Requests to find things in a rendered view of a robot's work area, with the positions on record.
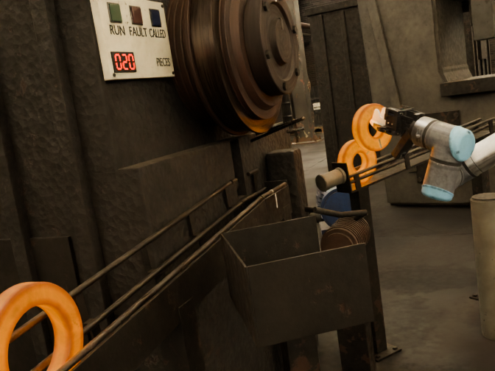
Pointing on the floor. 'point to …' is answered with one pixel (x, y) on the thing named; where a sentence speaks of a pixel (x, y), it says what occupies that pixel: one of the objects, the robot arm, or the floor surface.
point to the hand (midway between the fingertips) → (372, 121)
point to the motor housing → (336, 238)
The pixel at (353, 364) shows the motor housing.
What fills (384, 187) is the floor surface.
